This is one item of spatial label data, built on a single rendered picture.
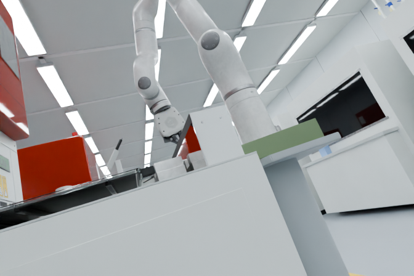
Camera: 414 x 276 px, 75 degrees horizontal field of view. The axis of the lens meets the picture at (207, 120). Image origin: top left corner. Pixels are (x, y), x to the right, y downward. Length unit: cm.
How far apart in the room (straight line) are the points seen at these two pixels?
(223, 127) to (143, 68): 48
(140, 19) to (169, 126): 46
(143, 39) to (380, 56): 343
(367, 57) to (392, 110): 73
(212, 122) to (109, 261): 34
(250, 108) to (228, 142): 27
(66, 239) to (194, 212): 21
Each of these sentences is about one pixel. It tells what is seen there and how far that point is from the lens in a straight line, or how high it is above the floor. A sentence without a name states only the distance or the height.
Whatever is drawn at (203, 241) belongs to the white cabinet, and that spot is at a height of 70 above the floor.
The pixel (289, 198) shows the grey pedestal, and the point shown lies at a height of 70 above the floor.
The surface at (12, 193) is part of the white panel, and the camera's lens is 113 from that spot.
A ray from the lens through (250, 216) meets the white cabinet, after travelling 54.
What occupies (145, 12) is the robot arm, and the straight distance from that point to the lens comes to 122.
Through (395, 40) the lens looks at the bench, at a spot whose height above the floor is 172.
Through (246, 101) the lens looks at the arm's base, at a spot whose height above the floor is 102.
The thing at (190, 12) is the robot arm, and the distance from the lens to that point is 109.
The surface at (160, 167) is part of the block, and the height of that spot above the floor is 89.
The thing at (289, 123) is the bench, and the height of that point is 176.
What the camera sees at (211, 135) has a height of 89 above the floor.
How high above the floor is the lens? 74
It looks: 17 degrees up
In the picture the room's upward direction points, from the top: 20 degrees counter-clockwise
